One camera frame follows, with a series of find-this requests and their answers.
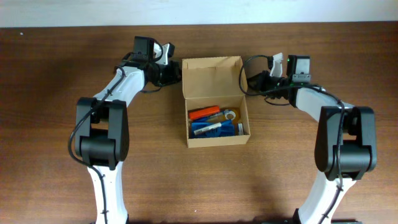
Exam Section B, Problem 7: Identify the yellow tape roll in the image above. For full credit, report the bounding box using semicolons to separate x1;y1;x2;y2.
221;108;241;124

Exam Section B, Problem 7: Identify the orange stapler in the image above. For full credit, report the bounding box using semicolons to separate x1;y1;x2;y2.
188;106;220;120

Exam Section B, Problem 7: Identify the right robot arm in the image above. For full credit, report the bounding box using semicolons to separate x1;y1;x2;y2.
239;54;377;224

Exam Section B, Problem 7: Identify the white marker blue cap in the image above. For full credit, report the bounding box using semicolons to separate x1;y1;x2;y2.
192;123;222;136

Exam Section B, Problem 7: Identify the blue ballpoint pen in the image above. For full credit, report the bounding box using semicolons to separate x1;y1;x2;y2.
194;111;223;123

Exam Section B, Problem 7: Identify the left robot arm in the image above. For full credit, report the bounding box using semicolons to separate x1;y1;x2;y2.
68;36;182;223

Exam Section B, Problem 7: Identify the brown cardboard box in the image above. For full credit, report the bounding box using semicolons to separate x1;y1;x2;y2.
182;56;251;148

